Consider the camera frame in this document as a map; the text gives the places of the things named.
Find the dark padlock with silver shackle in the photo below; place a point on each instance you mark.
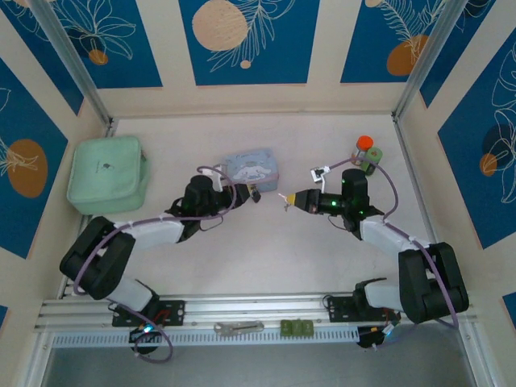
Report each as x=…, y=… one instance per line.
x=255, y=196

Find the small silver key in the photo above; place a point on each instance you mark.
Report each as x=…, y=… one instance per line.
x=285, y=206

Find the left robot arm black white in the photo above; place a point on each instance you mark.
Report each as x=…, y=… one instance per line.
x=105, y=258

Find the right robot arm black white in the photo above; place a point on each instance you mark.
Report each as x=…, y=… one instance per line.
x=427, y=278

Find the cartoon bunny print tin box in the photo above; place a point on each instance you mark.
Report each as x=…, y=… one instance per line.
x=250, y=167

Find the small green bottle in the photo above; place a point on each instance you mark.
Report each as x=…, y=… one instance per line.
x=374, y=159

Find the jar with orange lid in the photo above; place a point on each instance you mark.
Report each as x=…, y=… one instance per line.
x=364, y=145

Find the mint green fabric pouch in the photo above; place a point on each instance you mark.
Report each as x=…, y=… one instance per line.
x=106, y=175

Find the green three-button block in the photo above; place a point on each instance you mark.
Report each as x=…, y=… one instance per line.
x=297, y=327

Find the silver metal wrench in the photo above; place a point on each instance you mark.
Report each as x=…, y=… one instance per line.
x=238, y=327

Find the small controller board with light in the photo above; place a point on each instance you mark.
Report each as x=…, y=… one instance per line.
x=144, y=332
x=375, y=336

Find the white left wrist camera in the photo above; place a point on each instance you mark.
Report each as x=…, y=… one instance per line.
x=211, y=175

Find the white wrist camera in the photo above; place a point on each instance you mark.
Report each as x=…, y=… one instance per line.
x=211, y=175
x=318, y=173

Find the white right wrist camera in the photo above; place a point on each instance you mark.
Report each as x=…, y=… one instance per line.
x=318, y=173

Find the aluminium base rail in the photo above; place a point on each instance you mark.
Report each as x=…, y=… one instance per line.
x=250, y=308

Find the aluminium frame post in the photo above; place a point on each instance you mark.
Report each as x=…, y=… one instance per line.
x=431, y=60
x=72, y=60

